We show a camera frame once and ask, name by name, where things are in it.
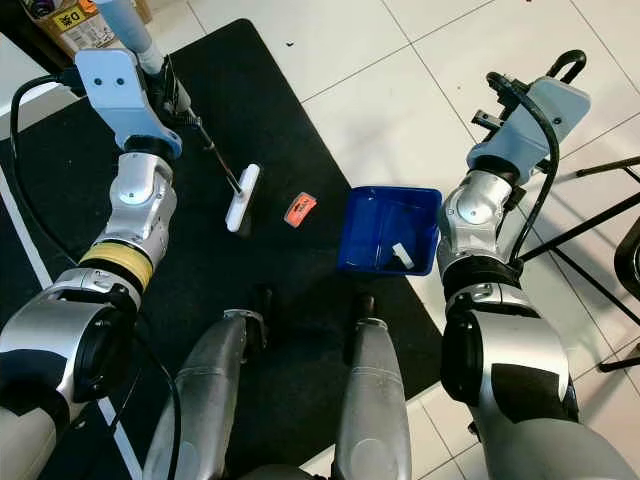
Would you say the blue long-handled dustpan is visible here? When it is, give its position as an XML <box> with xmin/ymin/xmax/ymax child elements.
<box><xmin>337</xmin><ymin>48</ymin><xmax>589</xmax><ymax>276</ymax></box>

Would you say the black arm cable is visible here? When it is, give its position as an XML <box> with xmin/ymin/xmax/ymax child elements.
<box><xmin>490</xmin><ymin>72</ymin><xmax>561</xmax><ymax>266</ymax></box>
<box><xmin>8</xmin><ymin>72</ymin><xmax>91</xmax><ymax>271</ymax></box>

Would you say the silver right robot leg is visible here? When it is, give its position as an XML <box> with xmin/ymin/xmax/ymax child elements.
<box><xmin>335</xmin><ymin>318</ymin><xmax>411</xmax><ymax>480</ymax></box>

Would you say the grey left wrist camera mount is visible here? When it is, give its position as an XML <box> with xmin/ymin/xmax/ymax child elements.
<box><xmin>75</xmin><ymin>48</ymin><xmax>183</xmax><ymax>159</ymax></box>

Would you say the silver robot leg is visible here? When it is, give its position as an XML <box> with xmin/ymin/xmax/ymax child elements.
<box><xmin>335</xmin><ymin>318</ymin><xmax>411</xmax><ymax>480</ymax></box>
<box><xmin>145</xmin><ymin>310</ymin><xmax>266</xmax><ymax>480</ymax></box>

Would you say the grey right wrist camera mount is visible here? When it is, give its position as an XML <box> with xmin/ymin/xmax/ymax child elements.
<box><xmin>467</xmin><ymin>75</ymin><xmax>591</xmax><ymax>186</ymax></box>

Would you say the cardboard box with clutter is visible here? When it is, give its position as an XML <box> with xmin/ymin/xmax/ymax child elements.
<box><xmin>20</xmin><ymin>0</ymin><xmax>151</xmax><ymax>56</ymax></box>

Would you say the red snack wrapper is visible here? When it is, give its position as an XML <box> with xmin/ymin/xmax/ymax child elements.
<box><xmin>284</xmin><ymin>192</ymin><xmax>318</xmax><ymax>228</ymax></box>

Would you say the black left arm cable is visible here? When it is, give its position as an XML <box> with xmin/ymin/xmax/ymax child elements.
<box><xmin>8</xmin><ymin>72</ymin><xmax>91</xmax><ymax>271</ymax></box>

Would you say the small white paper scrap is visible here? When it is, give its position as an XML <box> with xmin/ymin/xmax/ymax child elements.
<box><xmin>390</xmin><ymin>243</ymin><xmax>414</xmax><ymax>269</ymax></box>

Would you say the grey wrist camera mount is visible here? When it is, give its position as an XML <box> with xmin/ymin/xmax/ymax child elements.
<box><xmin>75</xmin><ymin>48</ymin><xmax>183</xmax><ymax>159</ymax></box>
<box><xmin>467</xmin><ymin>75</ymin><xmax>591</xmax><ymax>186</ymax></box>

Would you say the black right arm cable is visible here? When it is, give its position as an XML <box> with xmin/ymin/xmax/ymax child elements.
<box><xmin>490</xmin><ymin>72</ymin><xmax>561</xmax><ymax>266</ymax></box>

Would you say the silver left robot leg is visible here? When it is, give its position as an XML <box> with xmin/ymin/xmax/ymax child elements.
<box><xmin>145</xmin><ymin>310</ymin><xmax>266</xmax><ymax>480</ymax></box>

